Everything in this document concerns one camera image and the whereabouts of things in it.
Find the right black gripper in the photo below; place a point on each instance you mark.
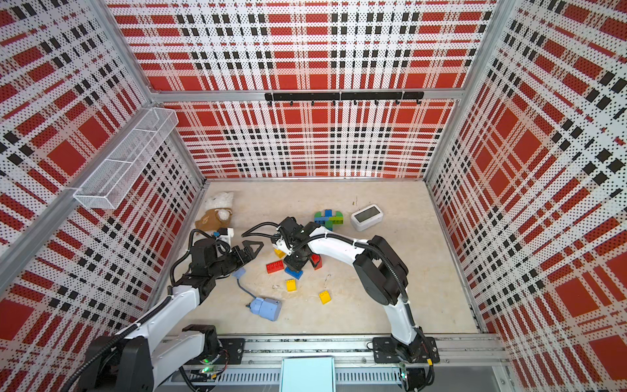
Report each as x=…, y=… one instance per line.
x=288, y=262

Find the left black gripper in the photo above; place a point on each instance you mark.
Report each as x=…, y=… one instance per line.
x=249, y=256

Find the red small lego brick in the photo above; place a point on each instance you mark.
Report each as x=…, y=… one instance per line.
x=316, y=261

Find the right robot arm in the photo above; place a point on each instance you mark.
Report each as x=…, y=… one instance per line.
x=382, y=273

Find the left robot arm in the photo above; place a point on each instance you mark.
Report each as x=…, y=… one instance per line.
x=136, y=358

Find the yellow tall lego brick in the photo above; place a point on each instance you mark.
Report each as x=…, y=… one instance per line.
x=278, y=253

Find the yellow square lego brick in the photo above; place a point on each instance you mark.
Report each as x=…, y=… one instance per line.
x=291, y=285

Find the red long lego brick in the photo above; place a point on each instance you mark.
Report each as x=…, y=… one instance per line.
x=274, y=267

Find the yellow small lego brick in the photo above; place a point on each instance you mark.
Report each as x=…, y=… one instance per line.
x=324, y=297

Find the white teddy bear brown shirt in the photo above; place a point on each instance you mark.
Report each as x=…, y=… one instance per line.
x=218, y=212

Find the white digital clock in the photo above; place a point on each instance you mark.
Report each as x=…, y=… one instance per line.
x=366, y=217

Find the light blue tray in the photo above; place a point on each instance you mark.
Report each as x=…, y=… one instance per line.
x=308, y=374

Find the light blue charger with cable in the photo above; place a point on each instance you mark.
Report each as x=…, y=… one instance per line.
x=266, y=308

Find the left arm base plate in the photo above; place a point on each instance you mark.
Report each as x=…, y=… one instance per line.
x=230, y=352

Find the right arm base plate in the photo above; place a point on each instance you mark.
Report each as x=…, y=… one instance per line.
x=387, y=350

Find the white wire mesh basket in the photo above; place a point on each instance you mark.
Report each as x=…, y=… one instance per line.
x=111, y=181

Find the black hook rail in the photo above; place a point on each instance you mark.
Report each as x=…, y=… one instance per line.
x=345, y=96

